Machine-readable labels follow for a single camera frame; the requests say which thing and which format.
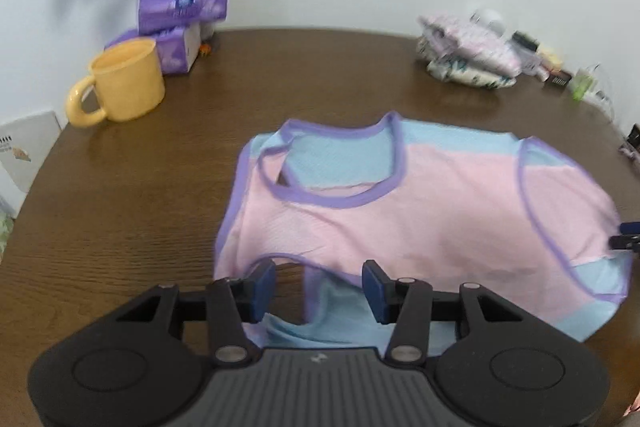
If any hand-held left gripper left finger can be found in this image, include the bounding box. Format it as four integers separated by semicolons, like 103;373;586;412
114;258;277;366

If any pink and blue tank top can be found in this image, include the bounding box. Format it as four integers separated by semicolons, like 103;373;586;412
214;111;635;350

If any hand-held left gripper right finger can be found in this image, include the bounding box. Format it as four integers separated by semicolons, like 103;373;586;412
361;259;525;365

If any yellow mug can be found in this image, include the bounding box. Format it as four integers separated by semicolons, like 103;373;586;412
65;38;166;128

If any white astronaut speaker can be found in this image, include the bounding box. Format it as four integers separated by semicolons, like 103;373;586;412
470;8;506;35

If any black box with white print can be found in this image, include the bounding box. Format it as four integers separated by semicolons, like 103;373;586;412
544;72;573;92

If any white printed box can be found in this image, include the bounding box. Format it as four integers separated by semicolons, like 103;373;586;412
0;109;63;208

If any folded pink floral cloth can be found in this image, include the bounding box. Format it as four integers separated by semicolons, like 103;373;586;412
417;13;523;75

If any opened purple tissue pack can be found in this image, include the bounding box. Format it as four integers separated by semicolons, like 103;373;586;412
136;0;230;32

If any white power strip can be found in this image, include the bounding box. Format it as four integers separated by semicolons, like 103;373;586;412
585;89;616;108

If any grey tin box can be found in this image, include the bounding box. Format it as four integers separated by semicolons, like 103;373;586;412
520;49;545;78

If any green liquid bottle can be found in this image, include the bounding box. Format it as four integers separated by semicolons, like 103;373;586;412
572;68;596;102

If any folded cream green-flower cloth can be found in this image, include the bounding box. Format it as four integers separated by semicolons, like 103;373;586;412
425;54;518;92

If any black phone stand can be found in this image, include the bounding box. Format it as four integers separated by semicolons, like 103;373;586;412
617;123;640;162

